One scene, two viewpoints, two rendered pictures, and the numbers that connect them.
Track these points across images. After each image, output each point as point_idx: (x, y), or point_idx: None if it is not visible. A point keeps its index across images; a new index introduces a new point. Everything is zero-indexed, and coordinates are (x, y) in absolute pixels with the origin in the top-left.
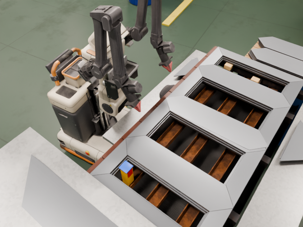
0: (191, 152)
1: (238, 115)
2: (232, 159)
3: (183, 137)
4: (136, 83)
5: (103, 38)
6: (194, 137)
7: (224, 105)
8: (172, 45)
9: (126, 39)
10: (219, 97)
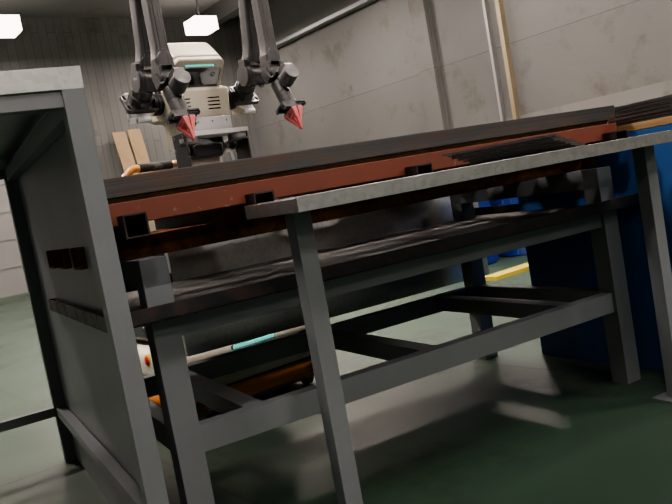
0: None
1: (477, 227)
2: None
3: (321, 255)
4: (178, 68)
5: (139, 8)
6: (344, 252)
7: None
8: (291, 66)
9: (233, 92)
10: (456, 225)
